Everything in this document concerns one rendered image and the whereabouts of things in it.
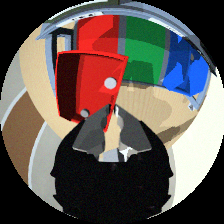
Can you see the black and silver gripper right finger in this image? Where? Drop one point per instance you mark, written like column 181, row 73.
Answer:
column 137, row 138

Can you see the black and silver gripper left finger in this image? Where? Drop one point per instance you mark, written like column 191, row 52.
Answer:
column 87, row 137

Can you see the red plastic bin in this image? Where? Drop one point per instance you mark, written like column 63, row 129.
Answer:
column 79, row 82

